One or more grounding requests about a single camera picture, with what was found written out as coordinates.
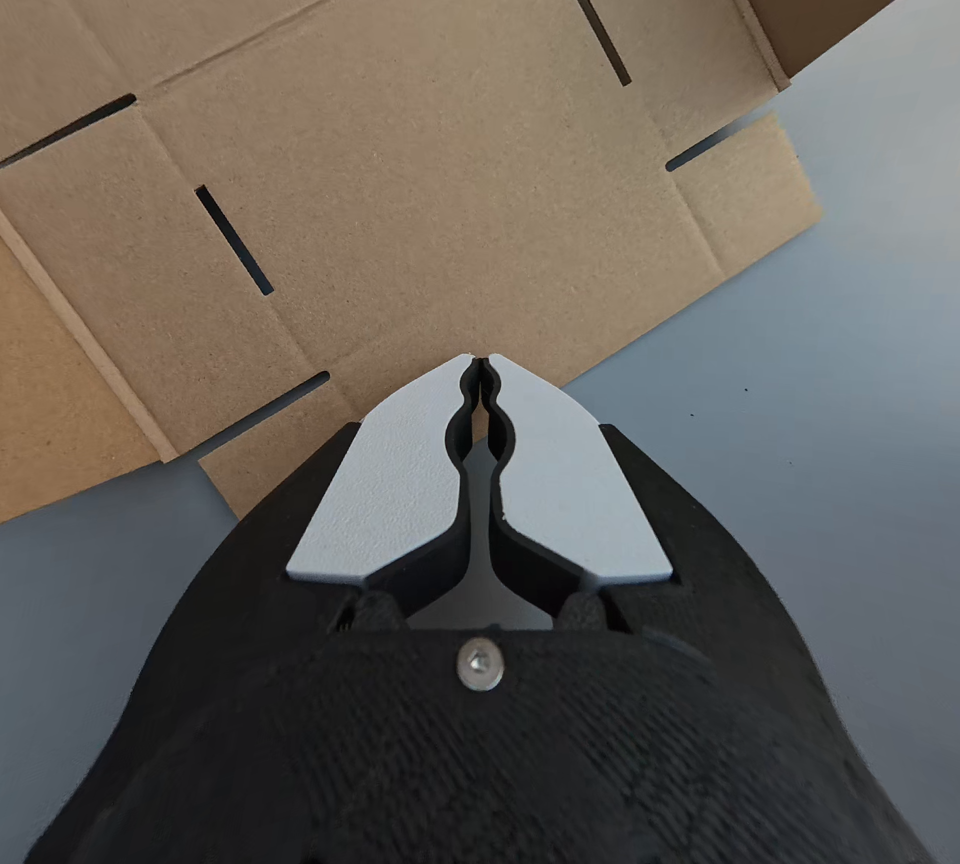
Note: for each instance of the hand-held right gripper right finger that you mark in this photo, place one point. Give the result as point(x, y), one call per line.
point(577, 489)

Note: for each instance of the brown cardboard box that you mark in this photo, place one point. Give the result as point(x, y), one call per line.
point(420, 166)

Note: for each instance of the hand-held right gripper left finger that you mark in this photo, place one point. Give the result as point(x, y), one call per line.
point(390, 481)

